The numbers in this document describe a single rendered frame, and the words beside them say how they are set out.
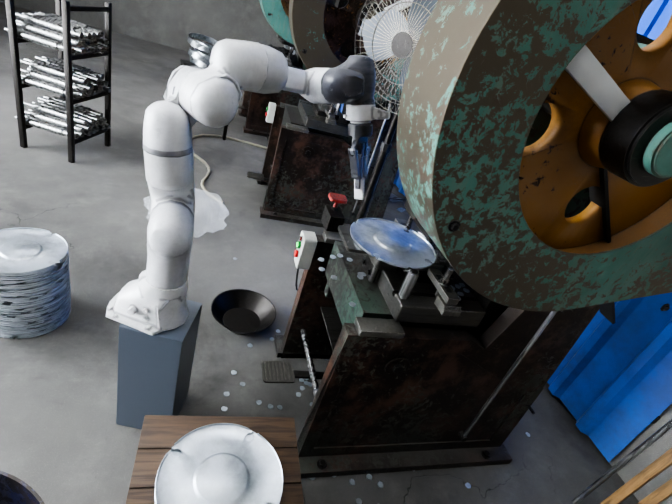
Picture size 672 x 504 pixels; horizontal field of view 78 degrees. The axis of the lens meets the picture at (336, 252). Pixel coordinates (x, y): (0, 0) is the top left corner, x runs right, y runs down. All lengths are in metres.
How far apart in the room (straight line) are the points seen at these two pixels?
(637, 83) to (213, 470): 1.18
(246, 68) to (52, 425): 1.26
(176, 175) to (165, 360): 0.58
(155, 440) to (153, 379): 0.28
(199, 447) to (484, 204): 0.87
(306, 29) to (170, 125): 1.50
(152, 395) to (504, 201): 1.18
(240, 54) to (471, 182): 0.59
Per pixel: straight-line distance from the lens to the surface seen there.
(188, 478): 1.14
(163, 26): 7.77
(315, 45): 2.44
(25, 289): 1.84
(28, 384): 1.83
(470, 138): 0.72
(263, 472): 1.17
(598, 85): 0.85
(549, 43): 0.74
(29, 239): 1.96
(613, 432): 2.37
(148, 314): 1.30
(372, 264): 1.36
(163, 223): 1.07
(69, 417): 1.72
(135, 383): 1.49
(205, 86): 0.99
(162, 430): 1.24
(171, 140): 1.03
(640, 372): 2.24
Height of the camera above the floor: 1.38
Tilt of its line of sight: 30 degrees down
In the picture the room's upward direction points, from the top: 19 degrees clockwise
